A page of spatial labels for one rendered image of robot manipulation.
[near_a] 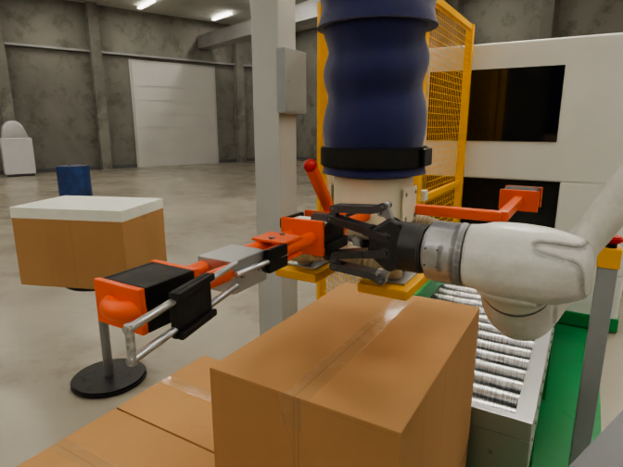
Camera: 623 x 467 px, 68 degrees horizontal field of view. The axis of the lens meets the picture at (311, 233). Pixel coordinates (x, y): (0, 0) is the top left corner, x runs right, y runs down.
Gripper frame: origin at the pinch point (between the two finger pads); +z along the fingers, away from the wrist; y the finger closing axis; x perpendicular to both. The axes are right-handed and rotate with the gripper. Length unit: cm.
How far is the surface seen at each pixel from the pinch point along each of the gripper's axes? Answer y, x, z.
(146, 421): 69, 14, 66
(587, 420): 89, 118, -49
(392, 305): 29, 44, 2
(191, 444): 69, 13, 47
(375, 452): 33.9, -4.8, -15.0
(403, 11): -37.6, 17.9, -8.2
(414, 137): -15.7, 22.9, -9.6
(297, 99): -31, 137, 91
